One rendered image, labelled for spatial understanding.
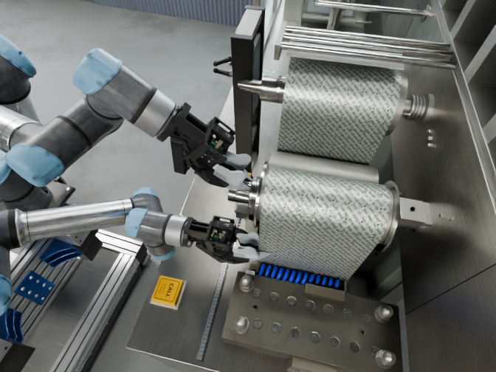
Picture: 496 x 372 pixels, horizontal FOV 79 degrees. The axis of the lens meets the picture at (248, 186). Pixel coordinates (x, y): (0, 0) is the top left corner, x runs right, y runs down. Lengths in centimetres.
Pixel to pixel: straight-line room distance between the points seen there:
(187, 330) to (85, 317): 95
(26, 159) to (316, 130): 56
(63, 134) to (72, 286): 137
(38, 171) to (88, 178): 196
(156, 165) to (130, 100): 191
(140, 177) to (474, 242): 214
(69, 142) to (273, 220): 39
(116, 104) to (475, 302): 60
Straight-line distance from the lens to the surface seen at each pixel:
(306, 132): 74
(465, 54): 78
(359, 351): 80
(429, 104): 78
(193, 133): 54
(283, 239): 68
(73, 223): 90
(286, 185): 59
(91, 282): 185
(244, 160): 61
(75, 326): 181
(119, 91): 53
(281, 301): 79
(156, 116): 53
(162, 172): 237
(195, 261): 97
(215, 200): 107
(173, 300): 92
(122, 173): 247
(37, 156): 58
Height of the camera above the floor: 179
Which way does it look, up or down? 54 degrees down
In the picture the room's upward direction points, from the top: straight up
